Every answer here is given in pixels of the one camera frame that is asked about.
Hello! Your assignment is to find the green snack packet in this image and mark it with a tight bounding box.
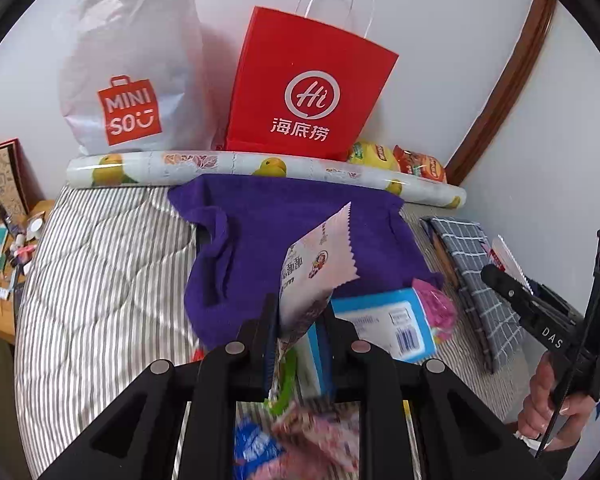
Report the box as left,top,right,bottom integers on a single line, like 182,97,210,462
265,348,298,417

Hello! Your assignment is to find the pink Lotso candy packet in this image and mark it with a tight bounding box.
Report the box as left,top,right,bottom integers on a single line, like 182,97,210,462
489,235,532,292

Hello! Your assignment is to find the blue snack packet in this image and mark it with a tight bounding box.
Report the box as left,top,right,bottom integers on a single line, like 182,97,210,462
233,417,285,480

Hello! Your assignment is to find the magenta snack packet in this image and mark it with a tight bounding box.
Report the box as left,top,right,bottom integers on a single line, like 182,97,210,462
412,278,457,344

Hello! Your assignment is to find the pale pink snack packet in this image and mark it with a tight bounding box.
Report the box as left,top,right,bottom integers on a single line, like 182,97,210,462
278,203,358,349

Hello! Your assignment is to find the person's right hand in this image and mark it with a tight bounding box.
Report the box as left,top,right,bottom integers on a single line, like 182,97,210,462
517,352,596,451

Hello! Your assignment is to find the blue tissue box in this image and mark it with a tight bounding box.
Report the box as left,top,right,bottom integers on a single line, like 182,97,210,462
294,288,437,399

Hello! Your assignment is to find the grey checked fabric bundle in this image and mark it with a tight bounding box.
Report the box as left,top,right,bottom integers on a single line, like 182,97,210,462
422,216,524,373

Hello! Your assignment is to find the purple towel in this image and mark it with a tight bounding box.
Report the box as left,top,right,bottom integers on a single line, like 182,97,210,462
168,174,443,350

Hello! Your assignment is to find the striped quilted mattress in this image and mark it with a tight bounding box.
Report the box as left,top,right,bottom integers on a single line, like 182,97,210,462
14,184,531,480

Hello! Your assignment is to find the orange chips bag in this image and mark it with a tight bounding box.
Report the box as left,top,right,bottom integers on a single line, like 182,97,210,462
393,145,446,183

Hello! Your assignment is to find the yellow chips bag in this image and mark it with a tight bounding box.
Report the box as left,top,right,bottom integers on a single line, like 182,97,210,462
347,140,400,171

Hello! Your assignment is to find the rolled fruit-print mat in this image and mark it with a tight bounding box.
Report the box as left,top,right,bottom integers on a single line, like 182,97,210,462
66,151,467,209

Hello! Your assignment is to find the wooden bedside table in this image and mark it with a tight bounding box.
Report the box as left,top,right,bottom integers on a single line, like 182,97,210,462
0,198,56,346

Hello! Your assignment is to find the red Haidilao paper bag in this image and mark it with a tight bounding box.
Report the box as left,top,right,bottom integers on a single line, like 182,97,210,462
224,6,399,160

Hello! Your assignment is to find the white Miniso plastic bag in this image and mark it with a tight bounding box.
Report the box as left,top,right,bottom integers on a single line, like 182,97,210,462
58,0,216,155

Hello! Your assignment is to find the brown wooden door frame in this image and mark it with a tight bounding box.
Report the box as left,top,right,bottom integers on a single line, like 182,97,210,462
445,0,557,185

